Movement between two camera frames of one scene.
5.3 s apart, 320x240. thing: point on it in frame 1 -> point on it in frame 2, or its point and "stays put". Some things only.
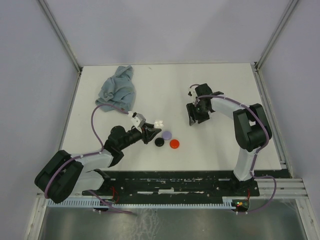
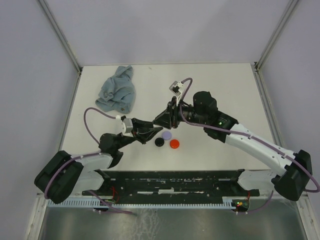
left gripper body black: [143, 132] stays put
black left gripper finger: [151, 133] stays put
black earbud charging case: [159, 142] stays put
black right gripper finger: [191, 110] -> [164, 118]
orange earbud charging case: [174, 143] stays put
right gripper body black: [201, 114] -> [176, 112]
